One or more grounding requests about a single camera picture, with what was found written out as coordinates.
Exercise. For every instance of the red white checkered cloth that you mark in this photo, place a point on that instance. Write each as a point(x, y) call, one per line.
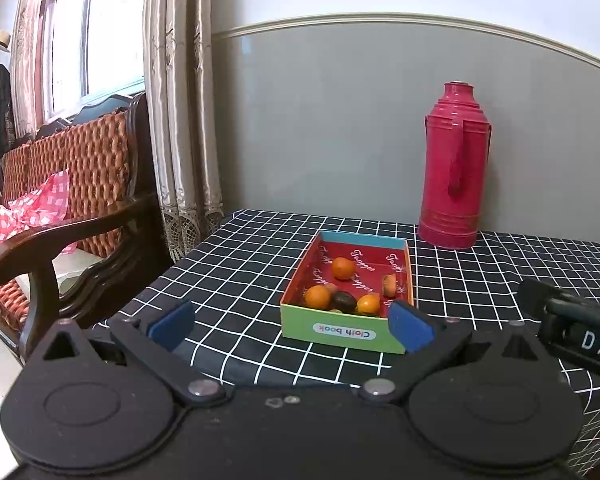
point(35, 210)

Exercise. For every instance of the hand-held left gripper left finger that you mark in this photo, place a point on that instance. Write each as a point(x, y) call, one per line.
point(172, 325)

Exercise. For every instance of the dark avocado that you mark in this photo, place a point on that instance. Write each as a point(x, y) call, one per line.
point(343, 301)

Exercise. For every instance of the colourful cardboard box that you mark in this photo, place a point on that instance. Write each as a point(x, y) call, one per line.
point(340, 330)

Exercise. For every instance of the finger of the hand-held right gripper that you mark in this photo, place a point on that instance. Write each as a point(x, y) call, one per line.
point(540, 295)

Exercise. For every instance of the wooden woven-back sofa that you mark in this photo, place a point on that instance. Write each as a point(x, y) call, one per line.
point(90, 170)

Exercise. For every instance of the orange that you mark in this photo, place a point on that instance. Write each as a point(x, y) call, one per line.
point(318, 297)
point(368, 305)
point(342, 268)

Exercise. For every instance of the black white checkered tablecloth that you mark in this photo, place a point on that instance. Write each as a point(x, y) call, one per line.
point(240, 270)

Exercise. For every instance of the red thermos flask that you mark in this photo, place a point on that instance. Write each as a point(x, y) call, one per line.
point(455, 170)

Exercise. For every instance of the window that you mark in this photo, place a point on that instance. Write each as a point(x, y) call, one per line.
point(100, 30)

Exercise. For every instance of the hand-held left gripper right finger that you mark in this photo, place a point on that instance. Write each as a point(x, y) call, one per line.
point(410, 327)

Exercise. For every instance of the orange brown fruit piece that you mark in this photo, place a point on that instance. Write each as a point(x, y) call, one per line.
point(389, 285)

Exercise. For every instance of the pink lace curtain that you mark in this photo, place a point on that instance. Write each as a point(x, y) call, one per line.
point(27, 45)

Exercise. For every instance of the white seat cushion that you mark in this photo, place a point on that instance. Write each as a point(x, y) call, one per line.
point(75, 270)

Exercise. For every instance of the beige satin curtain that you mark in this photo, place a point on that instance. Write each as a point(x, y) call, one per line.
point(180, 110)

